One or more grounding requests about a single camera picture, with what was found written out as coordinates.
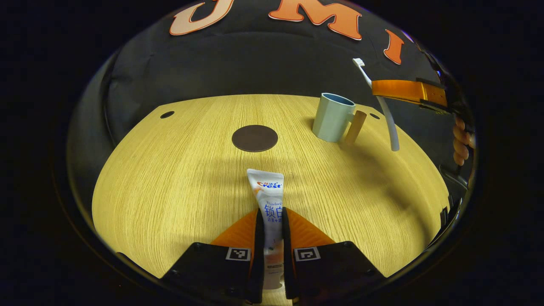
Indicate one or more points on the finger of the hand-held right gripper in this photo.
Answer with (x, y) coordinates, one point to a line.
(403, 90)

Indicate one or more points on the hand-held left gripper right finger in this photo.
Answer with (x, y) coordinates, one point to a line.
(327, 272)

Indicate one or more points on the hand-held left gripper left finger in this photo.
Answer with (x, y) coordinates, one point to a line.
(221, 272)

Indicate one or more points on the white toothbrush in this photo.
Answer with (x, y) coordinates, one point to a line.
(393, 127)

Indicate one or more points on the light blue cup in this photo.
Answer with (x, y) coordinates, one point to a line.
(331, 121)

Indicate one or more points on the white toothpaste tube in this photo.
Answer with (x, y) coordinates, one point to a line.
(267, 195)

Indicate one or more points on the brown round coaster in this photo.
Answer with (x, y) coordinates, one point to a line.
(255, 138)

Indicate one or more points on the black backdrop cloth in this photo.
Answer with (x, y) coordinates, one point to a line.
(255, 63)

